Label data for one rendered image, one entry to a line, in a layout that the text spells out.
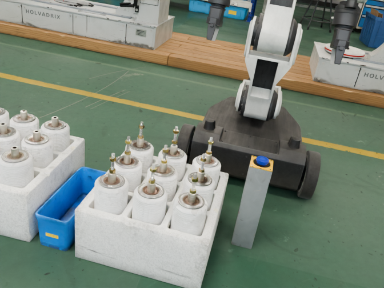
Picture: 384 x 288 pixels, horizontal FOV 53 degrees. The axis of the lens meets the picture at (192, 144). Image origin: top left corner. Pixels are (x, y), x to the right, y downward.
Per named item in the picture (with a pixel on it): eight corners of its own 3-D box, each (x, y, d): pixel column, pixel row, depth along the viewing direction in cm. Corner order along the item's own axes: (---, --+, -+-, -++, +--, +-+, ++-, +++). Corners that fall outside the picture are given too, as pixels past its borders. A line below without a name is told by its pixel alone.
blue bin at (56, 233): (81, 192, 145) (81, 165, 140) (108, 199, 144) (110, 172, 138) (35, 245, 119) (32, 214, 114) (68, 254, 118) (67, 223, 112)
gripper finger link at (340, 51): (332, 63, 142) (336, 46, 140) (341, 64, 141) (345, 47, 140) (332, 63, 140) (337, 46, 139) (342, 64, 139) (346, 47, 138)
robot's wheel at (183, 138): (182, 155, 181) (187, 116, 172) (192, 157, 180) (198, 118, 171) (170, 176, 163) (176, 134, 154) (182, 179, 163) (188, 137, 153)
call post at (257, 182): (233, 231, 138) (251, 155, 123) (252, 236, 137) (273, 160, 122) (230, 244, 131) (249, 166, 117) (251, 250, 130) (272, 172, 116)
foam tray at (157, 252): (123, 188, 151) (126, 148, 143) (220, 213, 146) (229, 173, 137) (74, 257, 117) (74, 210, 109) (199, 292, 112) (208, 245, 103)
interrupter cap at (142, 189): (131, 190, 109) (131, 188, 108) (151, 181, 114) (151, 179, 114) (151, 203, 105) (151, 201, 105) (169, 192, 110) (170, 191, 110)
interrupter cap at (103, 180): (123, 174, 115) (123, 172, 115) (126, 189, 109) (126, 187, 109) (98, 175, 113) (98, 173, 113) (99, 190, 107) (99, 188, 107)
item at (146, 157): (134, 179, 146) (137, 136, 137) (155, 188, 142) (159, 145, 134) (117, 190, 138) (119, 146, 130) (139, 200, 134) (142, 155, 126)
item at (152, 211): (123, 238, 117) (126, 189, 108) (146, 224, 124) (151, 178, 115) (145, 255, 112) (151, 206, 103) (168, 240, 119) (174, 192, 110)
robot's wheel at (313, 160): (295, 180, 174) (307, 142, 165) (306, 183, 173) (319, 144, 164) (296, 206, 156) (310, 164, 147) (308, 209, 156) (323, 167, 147)
